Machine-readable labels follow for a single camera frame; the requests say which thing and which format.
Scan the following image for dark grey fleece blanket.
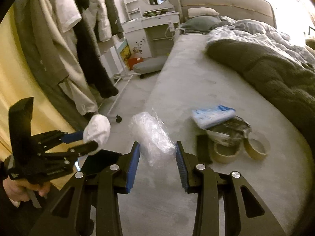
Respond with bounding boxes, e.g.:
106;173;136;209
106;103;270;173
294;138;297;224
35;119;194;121
206;39;314;149

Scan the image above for white hanging t-shirt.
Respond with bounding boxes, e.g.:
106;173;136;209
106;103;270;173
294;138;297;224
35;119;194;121
50;0;82;33

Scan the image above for crumpled silver black wrapper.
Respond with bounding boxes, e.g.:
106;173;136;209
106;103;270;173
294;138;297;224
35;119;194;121
206;116;252;147

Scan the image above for black hanging coat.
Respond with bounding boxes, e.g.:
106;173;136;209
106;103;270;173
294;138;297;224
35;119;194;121
73;0;119;99

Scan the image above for dark green hanging garment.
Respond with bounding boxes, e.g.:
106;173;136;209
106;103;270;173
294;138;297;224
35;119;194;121
105;0;124;39

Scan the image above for grey cushioned stool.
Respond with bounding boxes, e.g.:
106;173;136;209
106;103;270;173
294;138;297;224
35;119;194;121
133;55;168;79

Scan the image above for white dressing table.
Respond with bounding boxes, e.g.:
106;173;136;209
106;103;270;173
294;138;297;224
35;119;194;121
122;0;180;59

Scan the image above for blue white tissue pack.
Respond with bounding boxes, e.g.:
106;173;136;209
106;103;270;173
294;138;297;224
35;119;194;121
192;105;236;129

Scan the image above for bed with grey sheet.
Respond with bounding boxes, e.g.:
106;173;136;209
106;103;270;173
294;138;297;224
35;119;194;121
121;18;314;235

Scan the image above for yellow picture book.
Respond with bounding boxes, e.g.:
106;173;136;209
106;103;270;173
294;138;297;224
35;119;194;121
118;40;131;68

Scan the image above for white charger with cable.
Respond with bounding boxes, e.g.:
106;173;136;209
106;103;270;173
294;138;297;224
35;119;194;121
164;20;181;42

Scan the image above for grey upholstered headboard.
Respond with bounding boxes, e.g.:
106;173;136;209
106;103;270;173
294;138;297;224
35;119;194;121
170;0;277;27

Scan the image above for white puffer jacket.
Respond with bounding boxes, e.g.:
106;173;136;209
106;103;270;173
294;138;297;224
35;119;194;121
84;0;112;42

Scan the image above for person's left hand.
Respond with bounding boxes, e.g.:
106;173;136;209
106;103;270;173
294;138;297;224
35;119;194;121
1;177;51;210

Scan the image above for red box on floor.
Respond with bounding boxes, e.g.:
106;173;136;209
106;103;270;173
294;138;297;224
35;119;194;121
128;58;144;70

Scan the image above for grey-green pillow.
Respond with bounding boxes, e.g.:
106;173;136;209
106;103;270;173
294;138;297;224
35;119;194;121
180;16;232;34

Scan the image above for brown tape roll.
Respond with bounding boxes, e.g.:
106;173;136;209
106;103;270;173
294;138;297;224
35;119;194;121
211;142;241;164
244;131;271;160

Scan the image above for beige hanging coat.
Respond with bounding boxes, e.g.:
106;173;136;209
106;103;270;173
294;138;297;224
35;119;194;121
13;0;98;116

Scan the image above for beige pillow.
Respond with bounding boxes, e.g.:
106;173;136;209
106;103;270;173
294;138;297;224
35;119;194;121
187;7;219;18

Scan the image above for blue white patterned duvet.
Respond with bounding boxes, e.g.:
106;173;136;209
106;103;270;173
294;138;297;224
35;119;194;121
207;16;314;70

